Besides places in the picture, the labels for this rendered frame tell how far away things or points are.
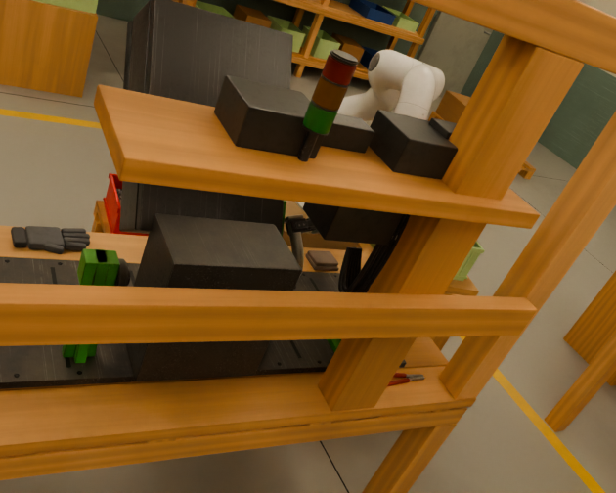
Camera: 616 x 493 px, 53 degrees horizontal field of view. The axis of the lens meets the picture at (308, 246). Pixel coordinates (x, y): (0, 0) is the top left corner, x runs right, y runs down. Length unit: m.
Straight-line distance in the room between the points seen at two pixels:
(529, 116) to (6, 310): 0.98
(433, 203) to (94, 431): 0.82
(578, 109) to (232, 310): 8.66
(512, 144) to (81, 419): 1.04
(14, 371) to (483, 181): 1.05
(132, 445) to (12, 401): 0.26
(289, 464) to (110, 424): 1.37
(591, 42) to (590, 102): 8.19
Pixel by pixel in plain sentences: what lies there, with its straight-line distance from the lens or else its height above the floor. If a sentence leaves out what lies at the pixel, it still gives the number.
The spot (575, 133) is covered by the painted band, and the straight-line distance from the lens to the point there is 9.52.
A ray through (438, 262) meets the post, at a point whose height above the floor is 1.37.
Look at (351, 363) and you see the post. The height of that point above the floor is 1.03.
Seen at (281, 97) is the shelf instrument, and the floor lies 1.61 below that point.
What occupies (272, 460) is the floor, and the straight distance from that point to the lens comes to 2.65.
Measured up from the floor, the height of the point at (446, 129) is 1.63.
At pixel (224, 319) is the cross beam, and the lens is 1.15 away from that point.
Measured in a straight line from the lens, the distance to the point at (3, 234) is 1.81.
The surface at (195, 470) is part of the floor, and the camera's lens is 2.51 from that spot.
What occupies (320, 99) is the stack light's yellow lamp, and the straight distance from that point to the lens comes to 1.05.
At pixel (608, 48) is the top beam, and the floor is 1.89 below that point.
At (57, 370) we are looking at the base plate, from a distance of 1.46.
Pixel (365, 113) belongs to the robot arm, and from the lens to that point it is 2.07.
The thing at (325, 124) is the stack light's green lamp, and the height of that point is 1.62.
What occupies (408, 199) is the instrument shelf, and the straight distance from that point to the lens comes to 1.16.
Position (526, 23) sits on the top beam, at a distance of 1.18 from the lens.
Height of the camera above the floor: 1.95
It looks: 29 degrees down
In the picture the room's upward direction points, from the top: 24 degrees clockwise
